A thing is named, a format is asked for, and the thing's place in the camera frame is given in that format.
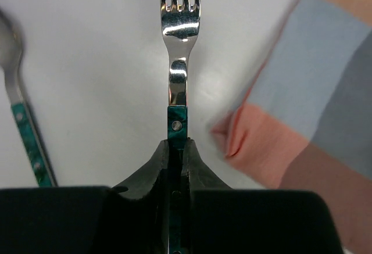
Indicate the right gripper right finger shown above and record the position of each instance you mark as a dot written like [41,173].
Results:
[198,175]

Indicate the spoon with teal handle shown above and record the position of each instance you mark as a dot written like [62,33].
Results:
[11,59]

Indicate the orange grey checkered cloth napkin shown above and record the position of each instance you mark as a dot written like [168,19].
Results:
[305,121]

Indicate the fork with teal handle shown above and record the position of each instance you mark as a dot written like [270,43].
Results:
[180,24]

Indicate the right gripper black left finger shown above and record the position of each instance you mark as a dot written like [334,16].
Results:
[139,185]

